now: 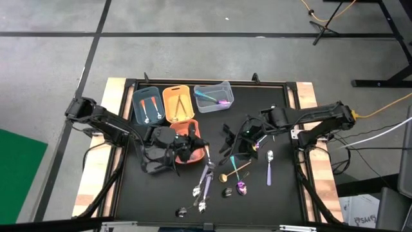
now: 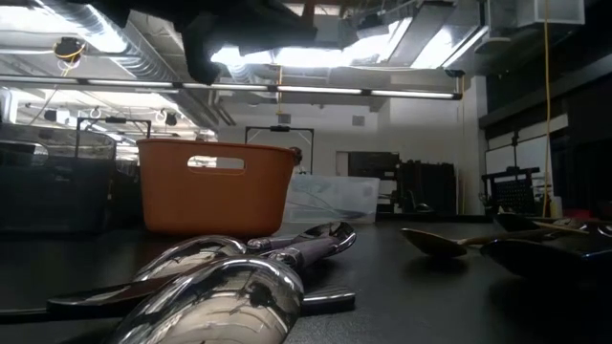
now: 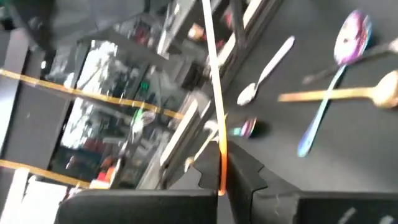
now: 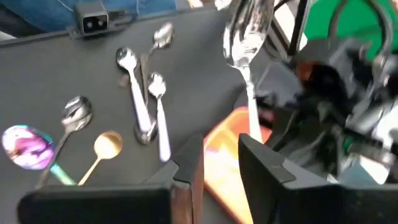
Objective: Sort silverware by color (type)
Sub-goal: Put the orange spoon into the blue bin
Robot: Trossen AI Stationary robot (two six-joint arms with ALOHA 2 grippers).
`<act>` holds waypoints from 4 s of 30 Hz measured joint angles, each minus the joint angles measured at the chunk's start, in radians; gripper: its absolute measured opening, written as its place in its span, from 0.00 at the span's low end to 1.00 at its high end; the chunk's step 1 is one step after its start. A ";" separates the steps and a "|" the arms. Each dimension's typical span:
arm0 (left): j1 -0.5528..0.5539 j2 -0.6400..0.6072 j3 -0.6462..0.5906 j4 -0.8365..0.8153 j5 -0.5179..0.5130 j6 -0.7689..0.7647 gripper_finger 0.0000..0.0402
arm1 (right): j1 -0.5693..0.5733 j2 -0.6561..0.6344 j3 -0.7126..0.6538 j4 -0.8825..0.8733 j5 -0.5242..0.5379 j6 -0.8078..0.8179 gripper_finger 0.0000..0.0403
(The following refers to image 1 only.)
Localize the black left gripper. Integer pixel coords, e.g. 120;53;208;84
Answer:
146;121;211;164

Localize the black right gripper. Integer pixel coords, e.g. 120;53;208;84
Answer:
219;116;270;165

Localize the dark orange plastic bin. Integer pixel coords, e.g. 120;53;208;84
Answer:
169;119;206;165

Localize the silver spoon purple handle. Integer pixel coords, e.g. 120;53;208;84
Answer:
205;146;216;170
265;150;275;187

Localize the gold metal spoon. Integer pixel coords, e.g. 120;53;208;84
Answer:
219;160;252;184

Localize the light orange plastic bin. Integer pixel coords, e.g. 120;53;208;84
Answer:
162;84;196;124

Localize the iridescent rainbow metal spoon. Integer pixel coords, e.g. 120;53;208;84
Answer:
229;155;248;197
194;90;232;108
252;134;268;152

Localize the clear plastic bin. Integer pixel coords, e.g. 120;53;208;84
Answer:
193;80;235;114

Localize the black translucent plastic bin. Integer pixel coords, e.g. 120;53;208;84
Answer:
140;160;173;175

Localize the blue-grey plastic bin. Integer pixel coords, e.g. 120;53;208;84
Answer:
132;86;166;126

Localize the wooden table side board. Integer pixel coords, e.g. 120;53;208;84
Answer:
71;77;128;217
295;82;344;223

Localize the white cardboard box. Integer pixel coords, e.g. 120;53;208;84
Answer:
339;193;380;230

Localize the black tripod stand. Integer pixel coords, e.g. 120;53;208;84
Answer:
309;0;345;46

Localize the grey office chair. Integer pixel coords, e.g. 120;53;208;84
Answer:
375;106;412;232

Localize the black gantry bar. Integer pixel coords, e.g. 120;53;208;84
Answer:
0;216;113;232

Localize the green floor mat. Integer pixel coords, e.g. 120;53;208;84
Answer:
0;128;49;226

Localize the black metal table frame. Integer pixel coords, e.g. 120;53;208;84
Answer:
98;77;323;226

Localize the black diagonal frame strut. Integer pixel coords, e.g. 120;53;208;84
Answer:
77;151;128;220
294;151;342;225

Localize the silver table edge bracket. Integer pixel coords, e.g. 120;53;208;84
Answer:
100;220;138;232
279;224;318;232

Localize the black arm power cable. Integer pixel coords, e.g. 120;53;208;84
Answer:
82;140;112;169

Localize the yellow extension cable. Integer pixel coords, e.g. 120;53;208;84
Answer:
351;92;412;121

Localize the white cable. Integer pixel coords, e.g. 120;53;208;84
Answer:
337;116;412;150

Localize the black floor cable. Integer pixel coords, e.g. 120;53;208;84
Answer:
347;145;412;151

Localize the yellow hanging cable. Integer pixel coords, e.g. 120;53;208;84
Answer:
301;0;357;23

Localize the black desk leg frame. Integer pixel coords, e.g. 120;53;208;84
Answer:
350;0;412;88

